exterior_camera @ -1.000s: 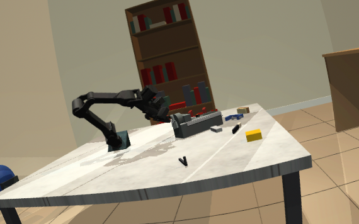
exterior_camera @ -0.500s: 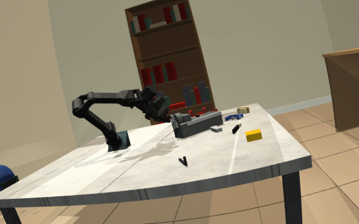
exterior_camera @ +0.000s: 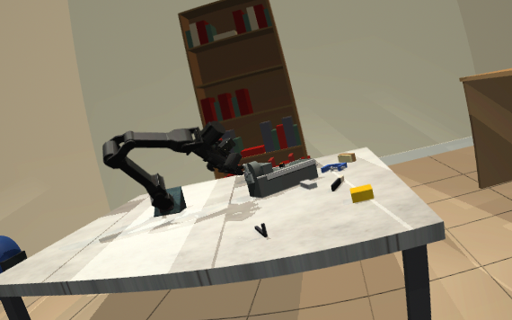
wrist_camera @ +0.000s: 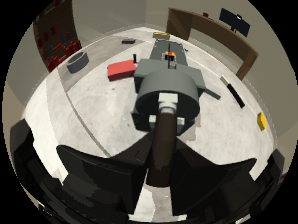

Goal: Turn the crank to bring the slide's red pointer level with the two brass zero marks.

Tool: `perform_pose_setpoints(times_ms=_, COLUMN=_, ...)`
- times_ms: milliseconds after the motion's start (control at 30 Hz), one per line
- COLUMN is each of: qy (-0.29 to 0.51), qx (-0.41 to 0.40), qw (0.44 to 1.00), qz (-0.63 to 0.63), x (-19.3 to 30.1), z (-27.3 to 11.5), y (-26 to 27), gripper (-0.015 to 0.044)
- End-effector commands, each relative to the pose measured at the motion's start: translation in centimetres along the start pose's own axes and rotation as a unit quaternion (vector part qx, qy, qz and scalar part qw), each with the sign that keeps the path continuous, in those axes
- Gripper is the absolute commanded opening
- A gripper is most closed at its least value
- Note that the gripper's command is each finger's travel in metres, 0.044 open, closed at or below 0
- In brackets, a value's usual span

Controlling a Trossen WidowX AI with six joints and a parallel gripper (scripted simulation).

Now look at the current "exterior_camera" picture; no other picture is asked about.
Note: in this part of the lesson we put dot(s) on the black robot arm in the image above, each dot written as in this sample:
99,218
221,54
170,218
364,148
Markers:
178,140

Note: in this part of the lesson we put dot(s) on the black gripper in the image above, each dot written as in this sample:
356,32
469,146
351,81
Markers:
217,159

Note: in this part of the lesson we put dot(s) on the blue c-clamp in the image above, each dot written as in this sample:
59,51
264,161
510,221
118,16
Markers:
332,167

